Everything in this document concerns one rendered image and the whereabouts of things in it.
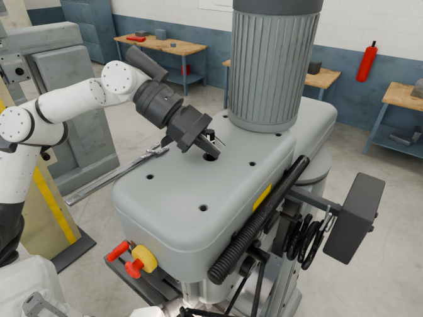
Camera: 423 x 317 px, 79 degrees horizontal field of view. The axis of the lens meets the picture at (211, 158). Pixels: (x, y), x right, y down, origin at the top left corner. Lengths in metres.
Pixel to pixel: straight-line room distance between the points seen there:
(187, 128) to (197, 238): 0.22
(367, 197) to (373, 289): 2.06
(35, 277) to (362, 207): 0.86
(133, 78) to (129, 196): 0.24
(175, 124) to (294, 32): 0.32
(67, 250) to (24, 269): 2.18
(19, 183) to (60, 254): 2.27
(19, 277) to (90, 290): 1.91
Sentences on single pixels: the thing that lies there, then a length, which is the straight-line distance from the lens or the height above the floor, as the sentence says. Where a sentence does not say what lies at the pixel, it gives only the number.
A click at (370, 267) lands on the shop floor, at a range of 2.98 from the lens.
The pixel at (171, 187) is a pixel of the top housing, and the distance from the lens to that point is 0.53.
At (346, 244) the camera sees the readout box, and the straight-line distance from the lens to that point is 0.87.
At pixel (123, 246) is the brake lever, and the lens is 0.68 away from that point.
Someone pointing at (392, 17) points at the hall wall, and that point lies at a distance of 4.63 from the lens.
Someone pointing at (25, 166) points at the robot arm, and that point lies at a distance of 0.74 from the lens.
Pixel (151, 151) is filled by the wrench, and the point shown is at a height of 1.90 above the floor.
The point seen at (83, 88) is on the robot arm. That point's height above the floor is 2.03.
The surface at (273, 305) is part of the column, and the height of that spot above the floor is 0.62.
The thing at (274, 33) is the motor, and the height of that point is 2.13.
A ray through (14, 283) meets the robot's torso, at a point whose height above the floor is 1.65.
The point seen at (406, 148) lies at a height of 0.23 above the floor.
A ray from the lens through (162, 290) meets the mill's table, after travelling 1.44.
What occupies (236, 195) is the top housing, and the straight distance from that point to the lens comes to 0.51.
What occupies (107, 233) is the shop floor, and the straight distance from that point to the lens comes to 3.00.
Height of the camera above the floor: 2.25
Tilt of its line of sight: 37 degrees down
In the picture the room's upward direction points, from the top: straight up
